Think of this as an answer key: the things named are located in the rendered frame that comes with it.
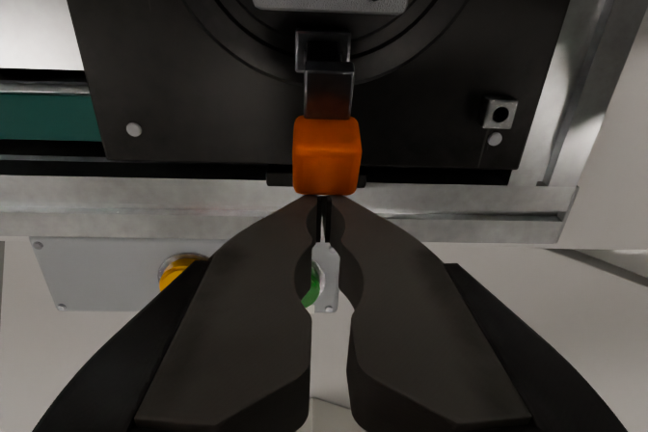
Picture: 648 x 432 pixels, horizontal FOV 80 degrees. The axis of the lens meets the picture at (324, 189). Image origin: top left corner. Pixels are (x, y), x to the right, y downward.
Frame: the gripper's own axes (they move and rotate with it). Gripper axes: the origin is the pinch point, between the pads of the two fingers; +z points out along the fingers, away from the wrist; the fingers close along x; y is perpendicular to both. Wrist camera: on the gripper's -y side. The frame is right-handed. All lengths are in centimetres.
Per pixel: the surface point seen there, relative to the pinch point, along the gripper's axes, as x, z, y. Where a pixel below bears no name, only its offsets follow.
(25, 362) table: -33, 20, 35
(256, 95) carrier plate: -3.3, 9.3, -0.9
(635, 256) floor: 128, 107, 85
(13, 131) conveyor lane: -18.2, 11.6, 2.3
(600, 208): 27.9, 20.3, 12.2
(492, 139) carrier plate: 9.8, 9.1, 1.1
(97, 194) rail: -13.5, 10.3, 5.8
